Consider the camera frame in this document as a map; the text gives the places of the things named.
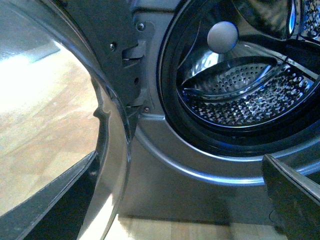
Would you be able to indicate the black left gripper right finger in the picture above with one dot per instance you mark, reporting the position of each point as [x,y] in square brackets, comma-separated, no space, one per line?
[295,198]

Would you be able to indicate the perforated stainless steel drum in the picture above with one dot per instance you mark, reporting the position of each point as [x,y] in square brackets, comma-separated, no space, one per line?
[274,67]

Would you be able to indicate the white round drum hub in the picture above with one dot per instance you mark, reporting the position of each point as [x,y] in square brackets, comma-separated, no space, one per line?
[222,37]

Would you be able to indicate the black rubber door gasket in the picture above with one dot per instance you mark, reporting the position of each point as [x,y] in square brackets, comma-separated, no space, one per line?
[301,126]

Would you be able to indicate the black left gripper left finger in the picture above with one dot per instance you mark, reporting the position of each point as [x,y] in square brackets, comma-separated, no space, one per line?
[56,210]

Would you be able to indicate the grey washing machine door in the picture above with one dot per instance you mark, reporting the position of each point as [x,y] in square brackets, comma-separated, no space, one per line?
[57,105]

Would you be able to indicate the grey front-load washing machine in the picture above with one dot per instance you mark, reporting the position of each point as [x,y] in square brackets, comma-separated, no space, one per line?
[171,180]

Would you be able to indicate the grey metal door hinge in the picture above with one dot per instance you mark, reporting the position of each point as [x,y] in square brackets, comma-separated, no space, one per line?
[141,53]

